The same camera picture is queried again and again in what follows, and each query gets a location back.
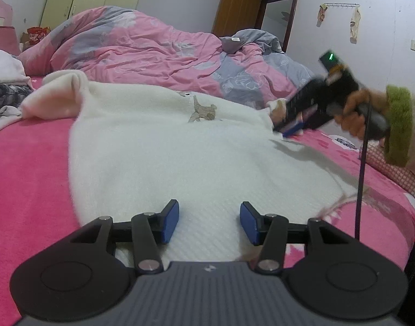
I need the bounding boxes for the cream fleece sweater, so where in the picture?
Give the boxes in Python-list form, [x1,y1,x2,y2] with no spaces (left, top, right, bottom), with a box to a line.
[21,71,357,263]

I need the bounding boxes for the green cuffed sleeve forearm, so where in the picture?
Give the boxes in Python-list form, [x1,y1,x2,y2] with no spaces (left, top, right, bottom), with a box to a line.
[385,85,415,175]

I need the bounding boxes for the pile of white clothes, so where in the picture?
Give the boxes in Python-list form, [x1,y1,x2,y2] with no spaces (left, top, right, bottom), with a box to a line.
[0,50,33,131]

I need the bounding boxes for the right hand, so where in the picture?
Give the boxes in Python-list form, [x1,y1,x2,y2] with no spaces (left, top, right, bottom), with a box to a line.
[334,88,389,140]

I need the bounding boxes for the pink grey floral duvet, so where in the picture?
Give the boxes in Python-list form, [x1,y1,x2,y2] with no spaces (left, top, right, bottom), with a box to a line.
[19,6,312,109]

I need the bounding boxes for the pink floral bed blanket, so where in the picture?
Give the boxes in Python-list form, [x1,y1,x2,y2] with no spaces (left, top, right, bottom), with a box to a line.
[0,119,415,325]

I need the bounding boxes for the brown wooden door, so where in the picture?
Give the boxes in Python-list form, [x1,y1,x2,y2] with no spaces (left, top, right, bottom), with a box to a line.
[211,0,298,52]

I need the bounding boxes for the red snack bag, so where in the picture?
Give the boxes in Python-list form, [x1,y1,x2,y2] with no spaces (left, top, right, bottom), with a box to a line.
[27,27,50,45]

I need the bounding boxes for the dark red cushion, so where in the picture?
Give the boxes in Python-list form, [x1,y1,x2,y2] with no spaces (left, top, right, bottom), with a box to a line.
[0,26,20,56]

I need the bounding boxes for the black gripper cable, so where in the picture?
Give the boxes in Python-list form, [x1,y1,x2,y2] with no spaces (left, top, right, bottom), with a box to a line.
[353,99,374,240]

